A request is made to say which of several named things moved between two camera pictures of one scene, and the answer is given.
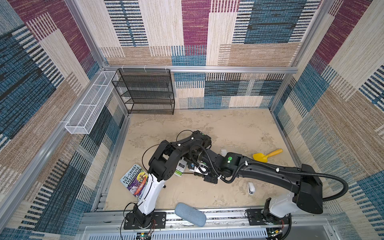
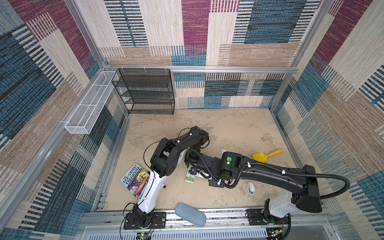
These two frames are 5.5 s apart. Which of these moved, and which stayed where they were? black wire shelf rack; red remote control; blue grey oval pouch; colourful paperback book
Moved: red remote control
Stayed: colourful paperback book; black wire shelf rack; blue grey oval pouch
